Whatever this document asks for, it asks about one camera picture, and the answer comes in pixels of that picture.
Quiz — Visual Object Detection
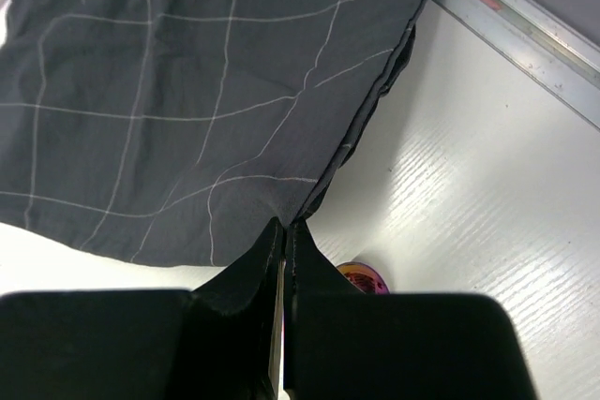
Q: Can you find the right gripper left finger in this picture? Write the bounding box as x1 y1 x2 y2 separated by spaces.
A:
1 219 285 399

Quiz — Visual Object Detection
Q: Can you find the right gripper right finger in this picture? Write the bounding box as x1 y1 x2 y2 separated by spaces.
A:
284 221 530 399

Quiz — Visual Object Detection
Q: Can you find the metal table edge rail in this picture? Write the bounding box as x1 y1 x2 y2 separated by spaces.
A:
433 0 599 128

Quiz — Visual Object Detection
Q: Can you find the dark checked cloth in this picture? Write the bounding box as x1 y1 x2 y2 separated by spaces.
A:
1 0 427 266

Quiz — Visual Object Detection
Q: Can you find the iridescent spoon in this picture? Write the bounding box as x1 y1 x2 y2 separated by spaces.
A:
337 261 390 295

